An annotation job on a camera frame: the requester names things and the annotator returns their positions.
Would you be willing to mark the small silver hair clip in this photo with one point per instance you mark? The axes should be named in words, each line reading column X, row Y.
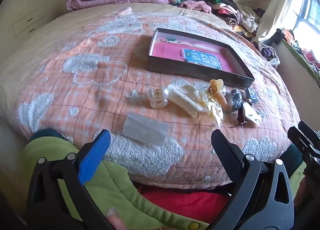
column 133, row 97

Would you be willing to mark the colourful clothes heap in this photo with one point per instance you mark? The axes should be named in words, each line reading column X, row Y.
column 302, row 49

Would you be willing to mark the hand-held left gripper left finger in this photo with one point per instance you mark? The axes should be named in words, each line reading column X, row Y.
column 95, row 155

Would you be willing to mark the small pink cloth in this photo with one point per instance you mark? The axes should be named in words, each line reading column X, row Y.
column 125, row 11

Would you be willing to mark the green fleece garment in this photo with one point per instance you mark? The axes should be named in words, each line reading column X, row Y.
column 125, row 195

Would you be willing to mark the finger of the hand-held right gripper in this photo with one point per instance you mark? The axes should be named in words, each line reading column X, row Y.
column 300, row 140
column 310, row 130

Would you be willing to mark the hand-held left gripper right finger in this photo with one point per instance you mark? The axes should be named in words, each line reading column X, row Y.
column 225, row 150

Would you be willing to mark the clear plastic bag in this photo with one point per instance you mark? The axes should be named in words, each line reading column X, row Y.
column 145, row 128

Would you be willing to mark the folded clothes pile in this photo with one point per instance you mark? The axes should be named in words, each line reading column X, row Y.
column 232, row 12

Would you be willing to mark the yellow rings packet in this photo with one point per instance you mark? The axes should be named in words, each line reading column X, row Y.
column 216, row 116

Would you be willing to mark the basket of clothes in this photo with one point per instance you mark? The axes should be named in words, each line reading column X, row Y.
column 268, row 53

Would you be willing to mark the pink fleece garment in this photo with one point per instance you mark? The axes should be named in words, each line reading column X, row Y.
column 197, row 6

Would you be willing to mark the pink book blue label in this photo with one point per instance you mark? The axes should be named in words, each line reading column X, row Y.
column 170, row 49

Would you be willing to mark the orange checked tufted quilt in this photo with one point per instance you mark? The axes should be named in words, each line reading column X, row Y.
column 100, row 69

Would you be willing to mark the window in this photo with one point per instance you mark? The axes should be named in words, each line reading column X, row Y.
column 308, row 7

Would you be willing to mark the beige bed sheet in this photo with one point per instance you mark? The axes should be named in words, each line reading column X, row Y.
column 75, row 17

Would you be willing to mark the dark brown hair clip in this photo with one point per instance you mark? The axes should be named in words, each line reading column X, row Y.
column 241, row 118

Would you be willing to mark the cream wardrobe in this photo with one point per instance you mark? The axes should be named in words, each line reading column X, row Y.
column 30, row 2

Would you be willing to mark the small black bag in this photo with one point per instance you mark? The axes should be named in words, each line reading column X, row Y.
column 278, row 36

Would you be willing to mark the red garment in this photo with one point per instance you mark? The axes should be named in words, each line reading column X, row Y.
column 187, row 202

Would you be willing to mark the dark blue square hair clip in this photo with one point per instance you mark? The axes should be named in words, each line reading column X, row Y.
column 252, row 94

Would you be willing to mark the cream curtain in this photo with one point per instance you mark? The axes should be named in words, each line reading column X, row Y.
column 277, row 2

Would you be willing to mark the dark shallow cardboard box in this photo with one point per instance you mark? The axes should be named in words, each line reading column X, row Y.
column 200, row 72

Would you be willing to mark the dark scrunchie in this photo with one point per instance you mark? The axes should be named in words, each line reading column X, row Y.
column 235, row 101

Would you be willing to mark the white claw hair clip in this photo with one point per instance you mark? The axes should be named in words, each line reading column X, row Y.
column 182, row 102

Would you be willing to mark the person's left hand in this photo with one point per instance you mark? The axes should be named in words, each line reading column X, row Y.
column 117, row 220

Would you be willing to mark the clear pearl hair clip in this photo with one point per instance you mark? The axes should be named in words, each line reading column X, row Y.
column 157, row 97

